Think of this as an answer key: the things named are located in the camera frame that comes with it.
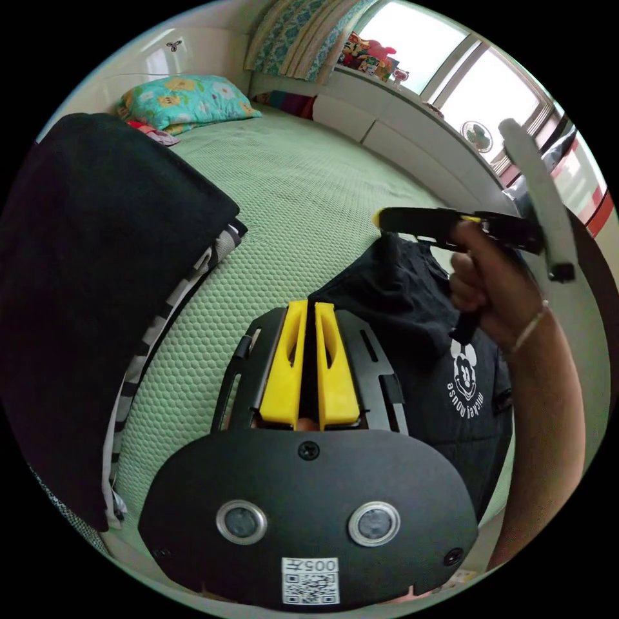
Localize white low cupboard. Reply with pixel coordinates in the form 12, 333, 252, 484
251, 63, 521, 216

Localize person's right hand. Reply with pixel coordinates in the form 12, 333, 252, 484
447, 221, 551, 353

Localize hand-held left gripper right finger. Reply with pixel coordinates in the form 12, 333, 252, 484
315, 302, 361, 431

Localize bed with green mat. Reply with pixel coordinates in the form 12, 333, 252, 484
48, 26, 515, 562

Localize black t-shirt with white print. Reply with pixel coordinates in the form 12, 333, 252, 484
308, 231, 515, 526

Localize person's right forearm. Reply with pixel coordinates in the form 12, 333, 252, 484
485, 303, 587, 573

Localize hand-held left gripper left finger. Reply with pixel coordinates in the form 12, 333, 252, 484
259, 299, 308, 430

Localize pile of clothes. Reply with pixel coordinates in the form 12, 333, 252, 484
0, 112, 248, 534

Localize patterned curtain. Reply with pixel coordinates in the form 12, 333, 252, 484
245, 0, 379, 82

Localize floral teal pillow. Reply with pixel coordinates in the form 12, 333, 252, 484
117, 74, 263, 137

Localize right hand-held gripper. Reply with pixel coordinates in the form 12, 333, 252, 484
373, 207, 546, 345

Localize window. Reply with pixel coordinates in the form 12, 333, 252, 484
357, 0, 557, 171

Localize small round fan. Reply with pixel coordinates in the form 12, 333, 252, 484
460, 119, 500, 155

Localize plush toys on sill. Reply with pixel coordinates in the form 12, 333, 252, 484
337, 32, 411, 87

